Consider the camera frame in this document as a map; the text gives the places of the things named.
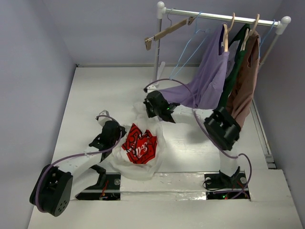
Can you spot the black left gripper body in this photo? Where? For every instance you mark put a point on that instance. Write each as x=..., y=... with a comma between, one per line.
x=116, y=137

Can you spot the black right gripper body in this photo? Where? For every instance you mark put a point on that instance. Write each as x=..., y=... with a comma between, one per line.
x=149, y=105

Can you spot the white t shirt red print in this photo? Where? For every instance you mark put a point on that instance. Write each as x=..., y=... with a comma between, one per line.
x=139, y=153

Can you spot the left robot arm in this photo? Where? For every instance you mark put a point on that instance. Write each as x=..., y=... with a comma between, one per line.
x=64, y=179

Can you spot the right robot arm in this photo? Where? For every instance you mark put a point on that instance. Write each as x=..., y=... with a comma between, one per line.
x=218, y=125

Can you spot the purple t shirt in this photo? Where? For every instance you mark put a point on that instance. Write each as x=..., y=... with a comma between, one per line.
x=205, y=89

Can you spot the brown t shirt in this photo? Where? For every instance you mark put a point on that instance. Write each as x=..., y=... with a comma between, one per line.
x=240, y=99

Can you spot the beige wooden clip hanger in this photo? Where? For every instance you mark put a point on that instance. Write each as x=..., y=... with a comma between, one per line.
x=173, y=27

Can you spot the wooden hanger with purple shirt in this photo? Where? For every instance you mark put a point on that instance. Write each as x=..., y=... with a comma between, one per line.
x=226, y=32

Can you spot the dark green t shirt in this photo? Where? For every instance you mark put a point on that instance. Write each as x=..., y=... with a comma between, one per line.
x=235, y=59

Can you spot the wooden hanger with green shirt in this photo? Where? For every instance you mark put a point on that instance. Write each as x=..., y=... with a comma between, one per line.
x=250, y=32

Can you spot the white metal clothes rack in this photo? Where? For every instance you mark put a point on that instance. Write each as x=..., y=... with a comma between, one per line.
x=279, y=25

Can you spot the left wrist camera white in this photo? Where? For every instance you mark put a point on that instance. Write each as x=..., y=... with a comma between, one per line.
x=103, y=117

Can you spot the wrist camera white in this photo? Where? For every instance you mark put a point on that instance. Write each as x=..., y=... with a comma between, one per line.
x=103, y=117
x=150, y=88

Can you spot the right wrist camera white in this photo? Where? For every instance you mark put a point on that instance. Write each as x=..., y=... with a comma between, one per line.
x=150, y=88

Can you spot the light blue wire hanger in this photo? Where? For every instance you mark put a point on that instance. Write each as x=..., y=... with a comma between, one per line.
x=189, y=52

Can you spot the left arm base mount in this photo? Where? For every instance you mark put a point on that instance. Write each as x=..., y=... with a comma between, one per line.
x=105, y=187

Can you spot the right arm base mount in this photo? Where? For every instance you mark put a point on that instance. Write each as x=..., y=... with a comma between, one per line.
x=221, y=187

